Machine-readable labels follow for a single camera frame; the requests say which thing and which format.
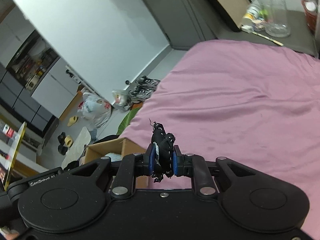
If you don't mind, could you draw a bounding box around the yellow slipper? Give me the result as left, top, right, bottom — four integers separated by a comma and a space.
67, 115, 79, 127
65, 135, 73, 148

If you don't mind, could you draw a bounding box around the white towel on floor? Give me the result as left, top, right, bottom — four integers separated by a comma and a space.
61, 127, 91, 168

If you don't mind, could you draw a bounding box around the grey sneaker pair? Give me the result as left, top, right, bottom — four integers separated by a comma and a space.
129, 76, 161, 103

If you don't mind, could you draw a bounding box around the yellow slipper near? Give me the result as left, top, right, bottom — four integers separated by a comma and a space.
65, 135, 73, 148

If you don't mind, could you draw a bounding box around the white yellow supplement bottle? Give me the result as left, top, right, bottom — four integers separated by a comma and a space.
241, 0, 261, 25

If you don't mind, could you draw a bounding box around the green leaf cartoon rug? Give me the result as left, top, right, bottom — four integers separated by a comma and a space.
116, 102, 143, 135

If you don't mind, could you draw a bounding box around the clear glass jar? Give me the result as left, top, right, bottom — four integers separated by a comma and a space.
258, 0, 291, 38

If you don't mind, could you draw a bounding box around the black clothing pile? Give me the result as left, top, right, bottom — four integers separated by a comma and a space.
95, 134, 119, 144

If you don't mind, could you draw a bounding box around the pink bed sheet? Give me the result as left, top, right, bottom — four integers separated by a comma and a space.
122, 40, 319, 239

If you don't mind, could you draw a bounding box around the cardboard box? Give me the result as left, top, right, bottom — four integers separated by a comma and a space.
83, 137, 151, 188

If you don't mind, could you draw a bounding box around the white plastic shopping bag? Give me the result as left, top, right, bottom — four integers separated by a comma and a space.
78, 92, 112, 128

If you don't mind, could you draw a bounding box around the white and grey cabinet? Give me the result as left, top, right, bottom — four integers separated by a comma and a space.
1, 5, 79, 137

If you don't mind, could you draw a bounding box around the clear bag with trash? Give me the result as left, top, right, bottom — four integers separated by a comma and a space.
112, 89, 132, 112

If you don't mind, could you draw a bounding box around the black lace fabric piece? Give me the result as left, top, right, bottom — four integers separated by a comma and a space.
150, 122, 175, 183

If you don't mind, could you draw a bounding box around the grey door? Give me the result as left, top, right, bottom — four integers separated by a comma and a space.
143, 0, 216, 50

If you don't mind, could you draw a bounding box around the yellow slipper far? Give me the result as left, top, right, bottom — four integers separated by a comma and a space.
67, 115, 79, 127

